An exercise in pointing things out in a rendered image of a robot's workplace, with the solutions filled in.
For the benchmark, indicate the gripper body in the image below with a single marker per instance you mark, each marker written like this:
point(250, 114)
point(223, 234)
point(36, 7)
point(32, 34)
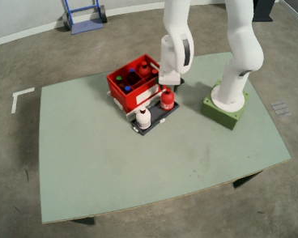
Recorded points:
point(161, 73)

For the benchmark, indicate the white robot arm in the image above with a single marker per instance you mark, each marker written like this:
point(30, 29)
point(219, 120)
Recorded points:
point(177, 50)

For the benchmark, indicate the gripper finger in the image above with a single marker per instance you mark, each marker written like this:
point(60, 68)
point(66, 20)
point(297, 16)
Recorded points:
point(156, 80)
point(176, 86)

